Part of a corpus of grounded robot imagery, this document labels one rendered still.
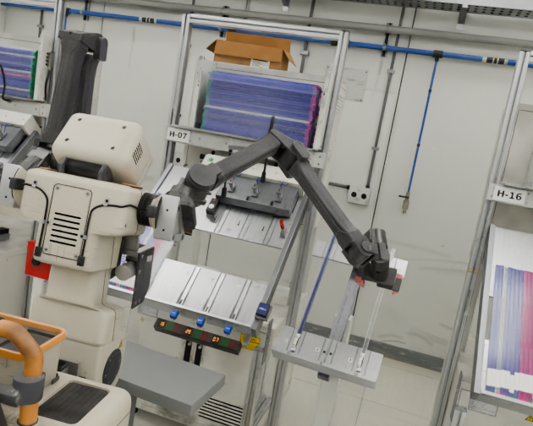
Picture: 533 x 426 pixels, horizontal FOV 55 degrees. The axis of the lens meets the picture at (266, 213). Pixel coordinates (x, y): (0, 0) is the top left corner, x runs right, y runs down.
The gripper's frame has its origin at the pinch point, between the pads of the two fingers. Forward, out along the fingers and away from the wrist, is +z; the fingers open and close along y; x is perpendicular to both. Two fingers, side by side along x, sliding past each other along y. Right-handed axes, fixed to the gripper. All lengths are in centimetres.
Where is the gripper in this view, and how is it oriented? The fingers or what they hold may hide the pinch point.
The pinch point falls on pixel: (378, 288)
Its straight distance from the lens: 175.7
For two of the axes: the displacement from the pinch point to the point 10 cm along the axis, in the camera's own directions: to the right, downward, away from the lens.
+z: 1.3, 6.3, 7.7
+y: -9.2, -2.0, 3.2
